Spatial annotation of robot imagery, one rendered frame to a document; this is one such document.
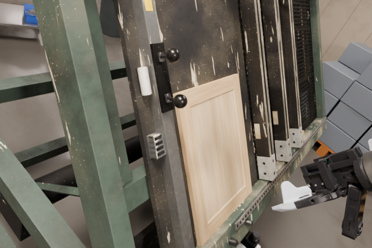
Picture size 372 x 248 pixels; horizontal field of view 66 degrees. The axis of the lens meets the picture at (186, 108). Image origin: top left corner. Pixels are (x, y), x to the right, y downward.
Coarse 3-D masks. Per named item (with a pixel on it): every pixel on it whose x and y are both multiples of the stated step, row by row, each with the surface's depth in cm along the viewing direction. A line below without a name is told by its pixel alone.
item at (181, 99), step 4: (164, 96) 84; (168, 96) 84; (176, 96) 74; (180, 96) 74; (184, 96) 75; (168, 100) 84; (172, 100) 80; (176, 100) 74; (180, 100) 74; (184, 100) 74; (176, 104) 74; (180, 104) 74; (184, 104) 74
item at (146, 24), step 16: (144, 16) 79; (144, 32) 81; (144, 48) 82; (144, 64) 84; (160, 112) 85; (160, 128) 86; (176, 144) 90; (176, 160) 90; (176, 176) 90; (176, 192) 90; (176, 208) 91; (176, 224) 93; (176, 240) 95; (192, 240) 96
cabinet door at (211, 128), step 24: (192, 96) 100; (216, 96) 113; (240, 96) 128; (192, 120) 100; (216, 120) 113; (240, 120) 128; (192, 144) 100; (216, 144) 113; (240, 144) 128; (192, 168) 100; (216, 168) 113; (240, 168) 129; (192, 192) 100; (216, 192) 113; (240, 192) 128; (216, 216) 112
